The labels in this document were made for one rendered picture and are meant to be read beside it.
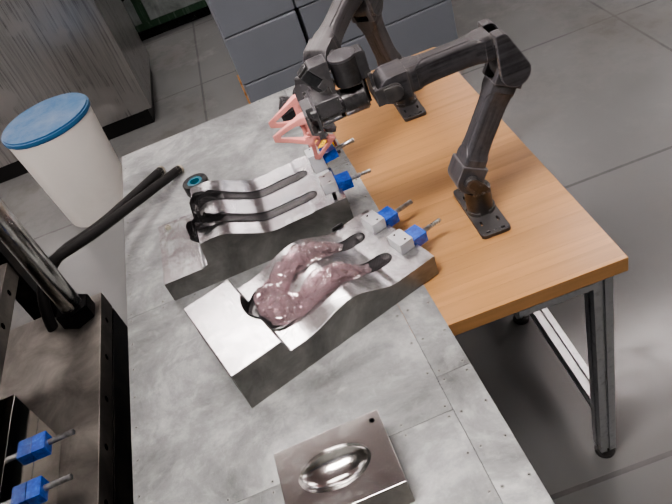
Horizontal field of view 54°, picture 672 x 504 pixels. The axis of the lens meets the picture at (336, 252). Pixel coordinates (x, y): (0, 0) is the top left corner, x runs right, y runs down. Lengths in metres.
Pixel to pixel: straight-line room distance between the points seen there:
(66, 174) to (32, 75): 1.01
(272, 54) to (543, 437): 2.30
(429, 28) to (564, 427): 2.33
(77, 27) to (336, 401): 3.42
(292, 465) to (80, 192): 2.75
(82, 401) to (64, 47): 3.06
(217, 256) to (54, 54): 2.96
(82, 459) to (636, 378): 1.60
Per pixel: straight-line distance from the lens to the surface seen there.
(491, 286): 1.43
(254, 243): 1.63
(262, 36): 3.48
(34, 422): 1.54
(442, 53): 1.36
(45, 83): 4.52
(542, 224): 1.55
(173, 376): 1.54
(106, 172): 3.75
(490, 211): 1.58
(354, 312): 1.38
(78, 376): 1.72
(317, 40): 1.68
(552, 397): 2.21
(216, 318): 1.43
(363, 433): 1.18
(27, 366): 1.86
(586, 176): 2.97
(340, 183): 1.65
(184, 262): 1.71
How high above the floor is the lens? 1.83
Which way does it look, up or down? 40 degrees down
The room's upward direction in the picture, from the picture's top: 22 degrees counter-clockwise
